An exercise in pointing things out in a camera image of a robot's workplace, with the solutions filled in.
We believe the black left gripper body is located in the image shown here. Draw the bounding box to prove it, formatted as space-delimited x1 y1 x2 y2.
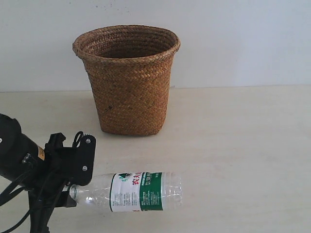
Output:
26 145 80 209

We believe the clear plastic water bottle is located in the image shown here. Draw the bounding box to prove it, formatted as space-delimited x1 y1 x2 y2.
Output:
67 172 182 213

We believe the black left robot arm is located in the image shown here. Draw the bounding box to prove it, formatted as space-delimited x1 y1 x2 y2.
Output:
0 114 73 233

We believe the brown woven basket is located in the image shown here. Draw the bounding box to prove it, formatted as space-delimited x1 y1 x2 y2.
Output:
72 25 181 136

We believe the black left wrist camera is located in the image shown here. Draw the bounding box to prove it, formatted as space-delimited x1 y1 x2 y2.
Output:
64 131 96 186

